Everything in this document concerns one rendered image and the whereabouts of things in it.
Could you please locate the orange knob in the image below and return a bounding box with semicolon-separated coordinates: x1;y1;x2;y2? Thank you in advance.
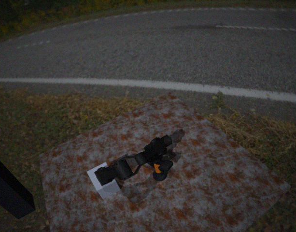
154;164;161;173

